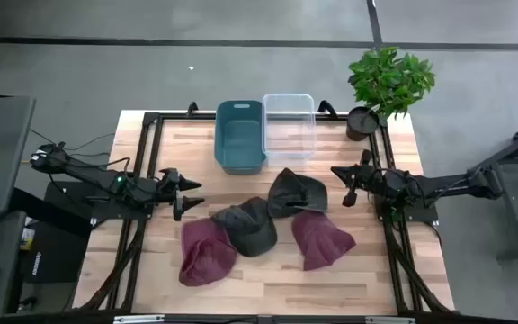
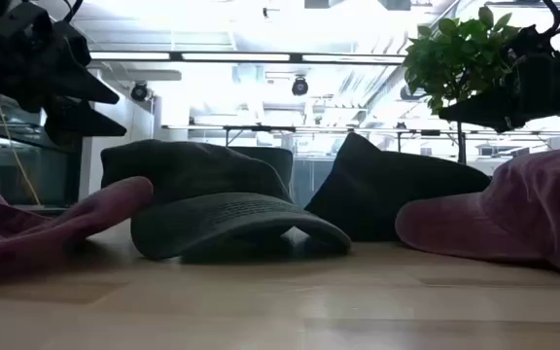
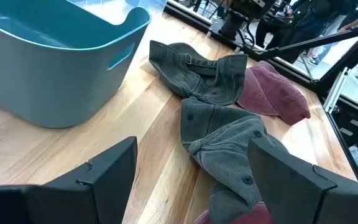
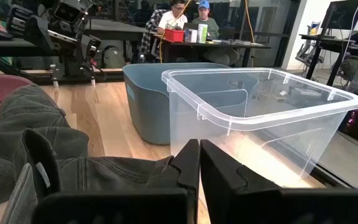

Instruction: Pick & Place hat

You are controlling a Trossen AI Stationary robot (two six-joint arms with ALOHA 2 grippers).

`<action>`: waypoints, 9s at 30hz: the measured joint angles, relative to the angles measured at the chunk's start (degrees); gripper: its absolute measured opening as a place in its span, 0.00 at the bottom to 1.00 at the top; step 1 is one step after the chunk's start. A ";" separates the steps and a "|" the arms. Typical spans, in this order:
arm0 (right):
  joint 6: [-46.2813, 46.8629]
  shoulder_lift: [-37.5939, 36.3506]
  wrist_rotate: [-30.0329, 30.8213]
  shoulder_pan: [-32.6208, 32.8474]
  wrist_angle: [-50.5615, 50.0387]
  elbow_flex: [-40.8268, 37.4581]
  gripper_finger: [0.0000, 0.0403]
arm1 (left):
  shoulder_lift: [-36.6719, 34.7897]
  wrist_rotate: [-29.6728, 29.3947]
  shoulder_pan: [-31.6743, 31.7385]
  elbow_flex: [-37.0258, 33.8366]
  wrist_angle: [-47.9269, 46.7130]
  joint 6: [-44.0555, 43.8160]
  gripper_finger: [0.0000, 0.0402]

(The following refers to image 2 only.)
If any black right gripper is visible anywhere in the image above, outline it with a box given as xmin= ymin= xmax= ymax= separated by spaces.
xmin=437 ymin=23 xmax=560 ymax=134

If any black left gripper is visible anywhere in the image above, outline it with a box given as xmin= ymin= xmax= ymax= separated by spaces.
xmin=0 ymin=0 xmax=128 ymax=148

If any maroon cap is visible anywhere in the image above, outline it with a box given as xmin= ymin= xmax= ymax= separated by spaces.
xmin=395 ymin=149 xmax=560 ymax=285
xmin=0 ymin=158 xmax=155 ymax=281

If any dark green cap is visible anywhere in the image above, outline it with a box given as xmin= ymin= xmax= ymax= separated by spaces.
xmin=303 ymin=131 xmax=493 ymax=243

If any green cap with stitched brim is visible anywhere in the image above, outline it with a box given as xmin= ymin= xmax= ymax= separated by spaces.
xmin=99 ymin=139 xmax=353 ymax=262

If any black ceiling spot lamp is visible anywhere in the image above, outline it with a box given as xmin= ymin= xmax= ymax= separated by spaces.
xmin=130 ymin=81 xmax=150 ymax=103
xmin=291 ymin=76 xmax=310 ymax=97

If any small green leafy tree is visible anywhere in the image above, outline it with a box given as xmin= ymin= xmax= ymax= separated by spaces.
xmin=402 ymin=5 xmax=524 ymax=165

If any long ceiling light strip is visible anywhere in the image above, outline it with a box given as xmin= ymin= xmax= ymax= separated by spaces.
xmin=89 ymin=51 xmax=407 ymax=66

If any teal plastic bin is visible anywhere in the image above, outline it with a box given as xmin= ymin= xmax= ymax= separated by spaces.
xmin=228 ymin=145 xmax=295 ymax=205

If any yellow cable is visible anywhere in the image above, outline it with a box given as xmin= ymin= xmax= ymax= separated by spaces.
xmin=0 ymin=96 xmax=42 ymax=206

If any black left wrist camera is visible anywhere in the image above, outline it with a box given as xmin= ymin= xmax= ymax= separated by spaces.
xmin=0 ymin=2 xmax=53 ymax=41

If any black ceiling track rail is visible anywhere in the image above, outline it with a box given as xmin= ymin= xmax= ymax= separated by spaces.
xmin=161 ymin=123 xmax=560 ymax=137

